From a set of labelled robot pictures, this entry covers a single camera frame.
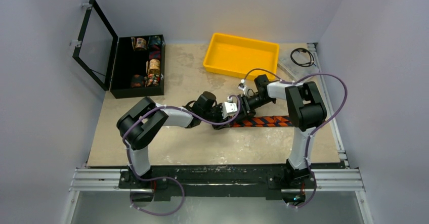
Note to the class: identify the black framed box lid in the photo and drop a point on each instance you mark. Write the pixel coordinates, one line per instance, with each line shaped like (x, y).
(96, 46)

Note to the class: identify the orange navy striped tie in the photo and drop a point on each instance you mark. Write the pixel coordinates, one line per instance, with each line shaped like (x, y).
(265, 121)

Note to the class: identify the rolled tie colourful floral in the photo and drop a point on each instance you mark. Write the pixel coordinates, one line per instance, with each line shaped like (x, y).
(152, 80)

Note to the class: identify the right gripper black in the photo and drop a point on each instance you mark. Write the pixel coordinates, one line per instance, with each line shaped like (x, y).
(246, 104)

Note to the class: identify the rolled tie dark red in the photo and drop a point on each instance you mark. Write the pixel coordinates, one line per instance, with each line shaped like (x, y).
(137, 81)

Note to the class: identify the rolled tie dark blue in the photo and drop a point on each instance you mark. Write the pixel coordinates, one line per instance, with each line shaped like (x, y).
(154, 43)

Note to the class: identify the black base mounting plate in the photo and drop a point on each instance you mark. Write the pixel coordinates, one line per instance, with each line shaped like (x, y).
(268, 181)

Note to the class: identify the rolled tie red navy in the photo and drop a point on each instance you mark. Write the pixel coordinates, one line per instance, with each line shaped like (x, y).
(154, 55)

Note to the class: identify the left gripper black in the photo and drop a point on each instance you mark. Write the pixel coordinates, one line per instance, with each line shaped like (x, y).
(219, 108)

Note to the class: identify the aluminium rail frame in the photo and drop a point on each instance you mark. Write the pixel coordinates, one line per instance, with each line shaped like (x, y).
(329, 177)

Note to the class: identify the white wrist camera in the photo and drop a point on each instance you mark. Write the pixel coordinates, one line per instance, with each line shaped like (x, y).
(229, 107)
(247, 91)

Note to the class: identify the clear plastic parts box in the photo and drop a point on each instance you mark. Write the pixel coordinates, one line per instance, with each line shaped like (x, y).
(297, 63)

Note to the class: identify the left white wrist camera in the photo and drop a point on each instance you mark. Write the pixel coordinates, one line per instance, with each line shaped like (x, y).
(229, 107)

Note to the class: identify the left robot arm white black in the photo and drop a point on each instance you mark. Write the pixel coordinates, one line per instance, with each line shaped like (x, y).
(139, 125)

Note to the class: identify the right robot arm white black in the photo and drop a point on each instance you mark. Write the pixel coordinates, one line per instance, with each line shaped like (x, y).
(306, 112)

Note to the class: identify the yellow plastic tray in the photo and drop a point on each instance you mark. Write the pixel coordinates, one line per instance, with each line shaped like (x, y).
(236, 56)

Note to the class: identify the black tie storage box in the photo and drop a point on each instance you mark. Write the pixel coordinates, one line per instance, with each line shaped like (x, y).
(128, 63)

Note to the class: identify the rolled tie orange floral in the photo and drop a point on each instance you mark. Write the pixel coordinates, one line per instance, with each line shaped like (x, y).
(139, 43)

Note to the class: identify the rolled tie beige patterned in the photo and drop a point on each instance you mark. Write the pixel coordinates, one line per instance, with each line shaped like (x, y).
(153, 67)

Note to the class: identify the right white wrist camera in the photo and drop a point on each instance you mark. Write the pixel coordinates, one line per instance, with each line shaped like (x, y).
(247, 91)

